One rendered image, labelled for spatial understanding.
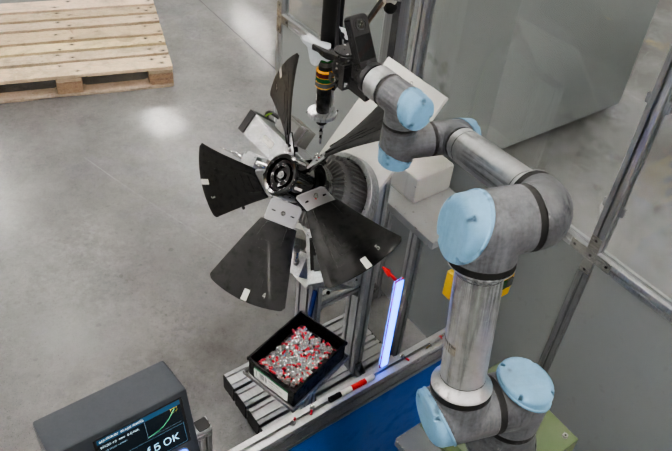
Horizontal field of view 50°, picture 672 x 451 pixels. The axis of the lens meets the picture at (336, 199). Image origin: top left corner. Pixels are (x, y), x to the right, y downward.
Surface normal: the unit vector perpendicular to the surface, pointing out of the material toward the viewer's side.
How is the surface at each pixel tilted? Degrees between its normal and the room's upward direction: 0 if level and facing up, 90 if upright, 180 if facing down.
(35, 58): 0
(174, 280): 0
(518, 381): 9
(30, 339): 0
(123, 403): 15
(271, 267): 48
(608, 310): 90
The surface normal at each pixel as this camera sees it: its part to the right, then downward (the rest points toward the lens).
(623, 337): -0.81, 0.33
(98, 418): -0.07, -0.88
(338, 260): -0.09, -0.50
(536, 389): 0.22, -0.77
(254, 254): 0.00, 0.03
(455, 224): -0.93, 0.01
